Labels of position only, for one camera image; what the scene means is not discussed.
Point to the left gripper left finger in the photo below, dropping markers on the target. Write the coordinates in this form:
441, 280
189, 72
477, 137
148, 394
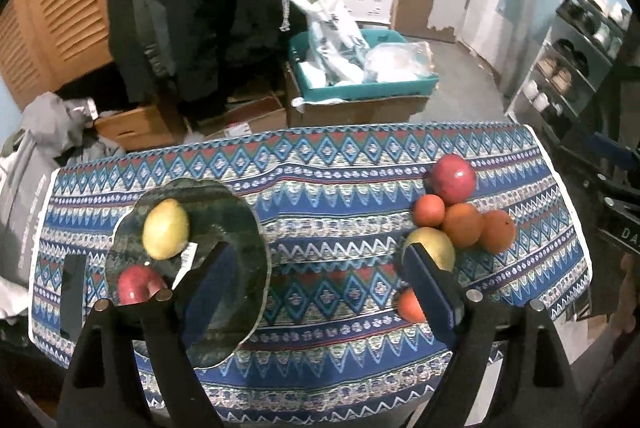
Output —
102, 387

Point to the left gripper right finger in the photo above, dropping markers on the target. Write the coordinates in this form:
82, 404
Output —
535, 387

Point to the red apple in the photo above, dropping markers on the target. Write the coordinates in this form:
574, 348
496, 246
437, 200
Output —
453, 179
138, 284

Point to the large orange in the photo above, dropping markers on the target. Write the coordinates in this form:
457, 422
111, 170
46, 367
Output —
498, 233
463, 224

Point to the small orange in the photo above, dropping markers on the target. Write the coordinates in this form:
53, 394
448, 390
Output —
408, 307

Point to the small orange tangerine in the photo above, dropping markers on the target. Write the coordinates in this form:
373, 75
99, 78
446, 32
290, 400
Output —
429, 210

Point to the person right hand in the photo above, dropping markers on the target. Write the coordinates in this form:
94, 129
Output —
623, 320

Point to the black smartphone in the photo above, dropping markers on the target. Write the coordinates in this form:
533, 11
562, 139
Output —
72, 292

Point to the green glass plate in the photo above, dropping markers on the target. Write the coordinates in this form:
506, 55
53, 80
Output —
221, 290

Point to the shoe rack with shoes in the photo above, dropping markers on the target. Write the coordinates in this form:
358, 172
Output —
560, 89

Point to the blue patterned tablecloth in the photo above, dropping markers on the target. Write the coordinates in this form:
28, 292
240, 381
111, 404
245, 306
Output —
332, 204

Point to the grey fabric storage bag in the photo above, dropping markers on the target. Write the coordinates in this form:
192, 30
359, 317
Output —
22, 196

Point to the brown cardboard box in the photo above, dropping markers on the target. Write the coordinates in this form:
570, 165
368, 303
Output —
376, 111

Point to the wooden drawer box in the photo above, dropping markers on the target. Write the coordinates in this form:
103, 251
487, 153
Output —
135, 130

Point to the grey clothes pile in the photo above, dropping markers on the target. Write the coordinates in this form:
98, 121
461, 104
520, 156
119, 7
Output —
64, 129

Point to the clear plastic bag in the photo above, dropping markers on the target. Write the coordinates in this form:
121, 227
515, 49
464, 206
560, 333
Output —
400, 62

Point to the teal storage bin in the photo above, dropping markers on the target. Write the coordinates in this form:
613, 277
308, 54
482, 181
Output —
312, 82

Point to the white rice bag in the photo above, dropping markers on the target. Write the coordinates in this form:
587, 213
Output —
336, 44

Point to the wooden louvered closet door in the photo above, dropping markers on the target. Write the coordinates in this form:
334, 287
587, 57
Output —
45, 44

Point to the black hanging coat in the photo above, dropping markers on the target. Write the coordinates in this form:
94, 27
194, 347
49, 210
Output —
192, 55

